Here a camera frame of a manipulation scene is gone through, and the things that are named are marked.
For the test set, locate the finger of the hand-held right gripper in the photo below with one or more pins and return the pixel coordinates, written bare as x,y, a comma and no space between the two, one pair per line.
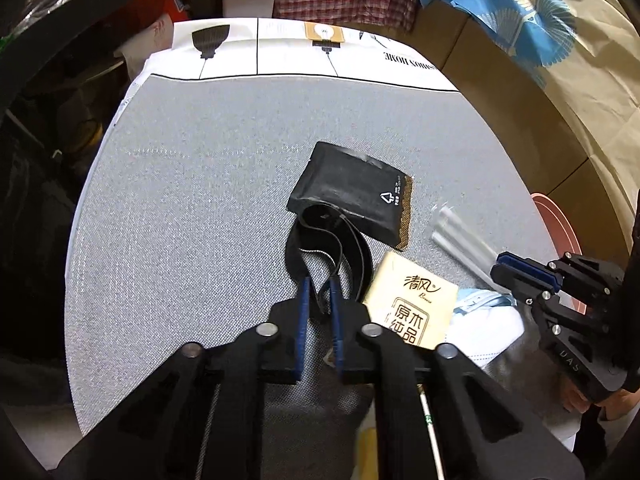
530,267
520,285

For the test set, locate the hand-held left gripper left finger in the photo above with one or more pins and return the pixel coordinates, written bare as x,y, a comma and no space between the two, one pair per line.
300,320

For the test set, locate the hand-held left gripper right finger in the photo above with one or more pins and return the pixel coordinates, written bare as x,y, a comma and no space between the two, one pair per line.
336,320

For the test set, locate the pink plastic bin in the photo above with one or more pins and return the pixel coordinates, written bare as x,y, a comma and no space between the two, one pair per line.
555,225

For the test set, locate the clear plastic wrapper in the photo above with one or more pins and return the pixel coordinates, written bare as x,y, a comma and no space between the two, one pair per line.
460,242

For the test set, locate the person's right hand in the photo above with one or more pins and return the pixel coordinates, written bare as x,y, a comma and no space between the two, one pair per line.
575,400

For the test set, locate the light blue face mask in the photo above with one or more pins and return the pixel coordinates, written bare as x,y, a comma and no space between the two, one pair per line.
480,325

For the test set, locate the beige tissue pack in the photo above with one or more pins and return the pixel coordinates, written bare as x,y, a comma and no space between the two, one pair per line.
400,285

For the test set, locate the black foil packet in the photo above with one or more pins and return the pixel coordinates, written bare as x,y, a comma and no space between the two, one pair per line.
350,185

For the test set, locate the thin white stick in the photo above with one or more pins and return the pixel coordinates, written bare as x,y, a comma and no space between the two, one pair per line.
432,430

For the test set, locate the grey table mat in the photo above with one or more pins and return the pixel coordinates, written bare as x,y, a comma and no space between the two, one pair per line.
200,185

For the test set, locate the beige cabinet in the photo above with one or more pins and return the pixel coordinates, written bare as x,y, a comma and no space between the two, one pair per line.
500,90

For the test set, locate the white printed tablecloth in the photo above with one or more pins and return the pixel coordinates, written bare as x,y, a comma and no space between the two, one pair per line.
280,50

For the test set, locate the white paper bag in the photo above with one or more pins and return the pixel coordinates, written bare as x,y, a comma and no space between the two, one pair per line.
150,45

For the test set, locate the orange printed bag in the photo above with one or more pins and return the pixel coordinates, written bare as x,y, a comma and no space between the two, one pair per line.
160,5

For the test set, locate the black shelf rack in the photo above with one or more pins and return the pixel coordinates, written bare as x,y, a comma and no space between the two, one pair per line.
90,15

